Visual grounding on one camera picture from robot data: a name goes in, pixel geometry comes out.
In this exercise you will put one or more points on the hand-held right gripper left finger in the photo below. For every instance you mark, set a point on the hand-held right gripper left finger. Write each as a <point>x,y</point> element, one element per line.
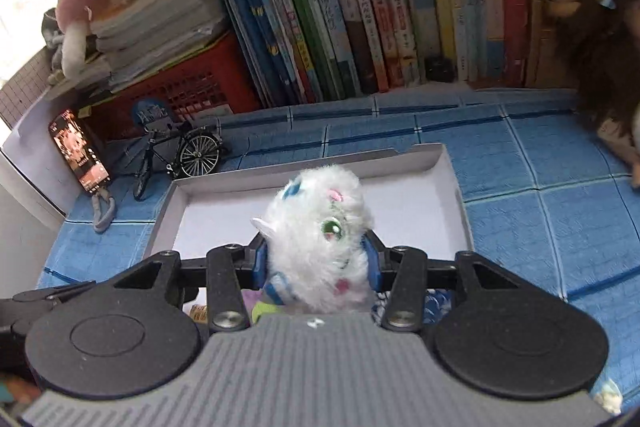
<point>260,262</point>

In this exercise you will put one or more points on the miniature black bicycle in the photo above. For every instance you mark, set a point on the miniature black bicycle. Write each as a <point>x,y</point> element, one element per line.
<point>200,152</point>

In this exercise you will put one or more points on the pink plush toy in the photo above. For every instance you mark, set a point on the pink plush toy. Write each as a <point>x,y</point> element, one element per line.
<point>80,2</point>

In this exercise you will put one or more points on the small black box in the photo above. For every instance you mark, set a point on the small black box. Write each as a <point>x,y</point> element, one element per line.
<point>440,69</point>

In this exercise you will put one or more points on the row of books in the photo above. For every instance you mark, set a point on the row of books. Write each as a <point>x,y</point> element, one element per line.
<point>375,7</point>

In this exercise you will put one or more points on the white tissue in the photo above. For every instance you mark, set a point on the white tissue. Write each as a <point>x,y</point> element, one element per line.
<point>607,397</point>

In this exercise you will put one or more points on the white shallow box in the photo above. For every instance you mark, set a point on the white shallow box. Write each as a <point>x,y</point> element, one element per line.
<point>225,217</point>

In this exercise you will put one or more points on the white paper sheet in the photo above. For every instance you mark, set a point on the white paper sheet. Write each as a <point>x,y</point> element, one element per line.
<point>30,167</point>

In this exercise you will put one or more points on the red plastic crate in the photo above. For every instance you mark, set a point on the red plastic crate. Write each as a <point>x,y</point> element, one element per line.
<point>200,87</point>

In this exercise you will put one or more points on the smartphone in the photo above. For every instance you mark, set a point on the smartphone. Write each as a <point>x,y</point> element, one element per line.
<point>80,152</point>

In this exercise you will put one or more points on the blue patterned tablecloth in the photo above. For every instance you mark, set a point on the blue patterned tablecloth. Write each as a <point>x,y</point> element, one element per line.
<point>525,217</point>

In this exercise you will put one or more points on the grid cutting mat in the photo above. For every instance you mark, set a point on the grid cutting mat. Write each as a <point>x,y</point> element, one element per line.
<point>25,92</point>

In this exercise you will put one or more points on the white fluffy plush cat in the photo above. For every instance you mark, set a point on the white fluffy plush cat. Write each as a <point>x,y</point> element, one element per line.
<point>310,227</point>

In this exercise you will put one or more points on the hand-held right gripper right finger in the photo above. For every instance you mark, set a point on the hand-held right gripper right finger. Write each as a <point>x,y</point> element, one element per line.
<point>372,264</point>

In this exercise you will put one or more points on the doll with brown hair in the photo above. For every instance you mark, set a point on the doll with brown hair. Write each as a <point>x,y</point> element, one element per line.
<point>600,47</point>

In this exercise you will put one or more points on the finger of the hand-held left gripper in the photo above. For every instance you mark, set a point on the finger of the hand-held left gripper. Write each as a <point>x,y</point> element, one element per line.
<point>50,296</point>

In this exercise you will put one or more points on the grey plush toy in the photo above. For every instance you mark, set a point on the grey plush toy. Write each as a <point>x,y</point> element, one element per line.
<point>54,42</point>

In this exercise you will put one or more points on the stack of flat books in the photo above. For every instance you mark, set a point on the stack of flat books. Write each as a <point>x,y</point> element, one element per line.
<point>160,17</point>

